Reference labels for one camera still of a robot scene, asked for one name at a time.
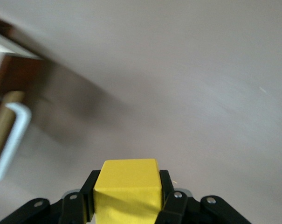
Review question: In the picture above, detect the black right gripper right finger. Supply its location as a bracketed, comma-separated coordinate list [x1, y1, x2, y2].
[154, 169, 251, 224]

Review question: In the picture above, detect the yellow block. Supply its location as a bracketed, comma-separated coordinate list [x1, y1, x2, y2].
[93, 158, 165, 224]

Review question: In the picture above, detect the wooden drawer with white handle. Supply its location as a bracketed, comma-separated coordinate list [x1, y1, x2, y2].
[0, 14, 47, 187]

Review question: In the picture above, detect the brown table mat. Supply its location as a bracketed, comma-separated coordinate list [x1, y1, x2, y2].
[0, 0, 282, 224]

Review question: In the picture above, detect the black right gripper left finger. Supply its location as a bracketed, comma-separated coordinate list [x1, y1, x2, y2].
[0, 169, 102, 224]

